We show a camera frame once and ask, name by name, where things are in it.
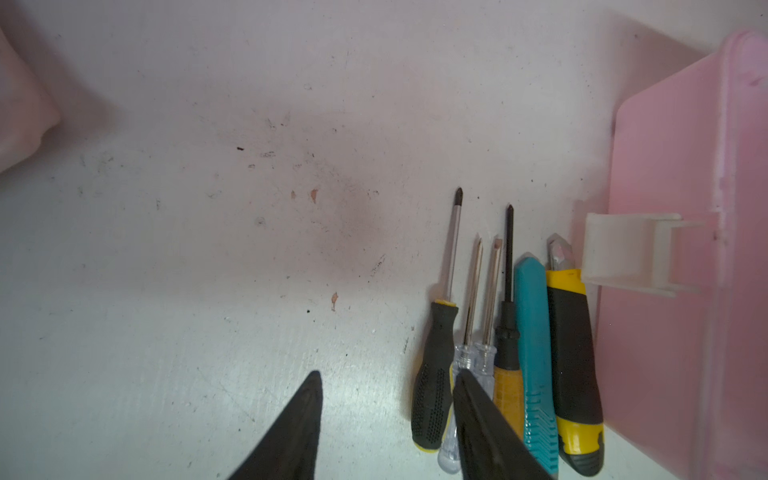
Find clear handled screwdriver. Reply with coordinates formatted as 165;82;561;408
437;236;483;474
474;237;503;398

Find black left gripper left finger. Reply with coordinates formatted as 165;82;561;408
229;370;323;480

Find teal utility knife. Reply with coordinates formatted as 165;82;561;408
514;256;559;478

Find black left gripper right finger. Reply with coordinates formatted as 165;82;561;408
453;369;550;480

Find black yellow screwdriver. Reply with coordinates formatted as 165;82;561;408
411;188;464;453

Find black yellow utility knife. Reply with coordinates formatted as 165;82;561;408
546;234;605;477

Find pink plastic tool box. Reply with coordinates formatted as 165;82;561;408
582;30;767;479

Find orange handled screwdriver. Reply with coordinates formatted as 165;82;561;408
493;205;524;439

